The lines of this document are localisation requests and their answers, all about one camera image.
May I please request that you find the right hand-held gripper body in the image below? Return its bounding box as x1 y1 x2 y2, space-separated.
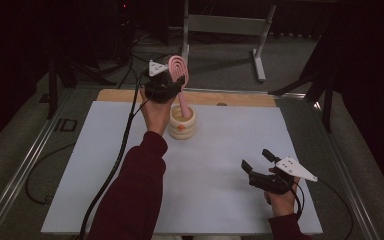
249 156 319 196

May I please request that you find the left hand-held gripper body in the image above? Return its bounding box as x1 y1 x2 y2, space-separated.
144 59 178 104

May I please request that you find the cream ringed duck cup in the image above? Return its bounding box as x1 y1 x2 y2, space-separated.
167 104 198 141

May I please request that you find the person's right hand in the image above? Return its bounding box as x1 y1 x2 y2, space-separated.
263 177 301 218

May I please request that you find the person's left hand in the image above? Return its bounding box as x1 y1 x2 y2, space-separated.
139 88 178 136

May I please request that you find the white table mat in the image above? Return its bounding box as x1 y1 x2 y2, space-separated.
40 100 324 235

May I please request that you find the grey metal stand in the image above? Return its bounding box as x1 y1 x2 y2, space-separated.
180 0 277 83

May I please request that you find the black tripod stand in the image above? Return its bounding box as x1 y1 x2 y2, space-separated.
268 33 340 134
45 54 118 120

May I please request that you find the dark curtain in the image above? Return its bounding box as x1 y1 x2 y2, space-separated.
0 0 53 156
331 0 384 209

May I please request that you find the looped black gripper cable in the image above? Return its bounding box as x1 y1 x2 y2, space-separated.
289 181 306 222

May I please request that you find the thin black cable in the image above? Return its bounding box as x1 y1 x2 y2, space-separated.
25 142 78 205
316 179 354 240

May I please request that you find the thick black gripper cable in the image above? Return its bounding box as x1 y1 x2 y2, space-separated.
79 71 148 240

